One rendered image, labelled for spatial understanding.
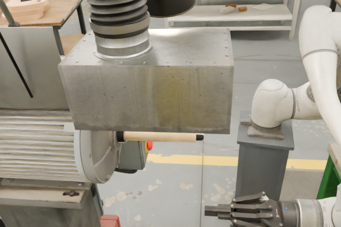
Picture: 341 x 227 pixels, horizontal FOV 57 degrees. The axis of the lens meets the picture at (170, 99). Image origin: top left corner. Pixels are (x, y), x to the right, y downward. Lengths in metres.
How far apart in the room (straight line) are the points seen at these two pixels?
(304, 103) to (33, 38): 1.24
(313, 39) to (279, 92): 0.55
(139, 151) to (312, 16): 0.72
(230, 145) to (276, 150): 1.03
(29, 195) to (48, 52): 0.42
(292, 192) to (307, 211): 1.49
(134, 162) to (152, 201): 1.14
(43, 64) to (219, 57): 0.36
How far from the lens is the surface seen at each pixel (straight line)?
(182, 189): 2.34
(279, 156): 1.72
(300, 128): 2.98
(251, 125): 1.71
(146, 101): 0.57
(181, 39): 0.62
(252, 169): 1.79
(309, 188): 2.47
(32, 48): 0.69
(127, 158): 1.17
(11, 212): 1.05
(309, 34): 1.09
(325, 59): 1.05
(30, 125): 0.81
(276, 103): 1.59
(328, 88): 1.03
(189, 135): 0.79
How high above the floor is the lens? 1.77
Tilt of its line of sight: 33 degrees down
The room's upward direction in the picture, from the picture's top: 4 degrees counter-clockwise
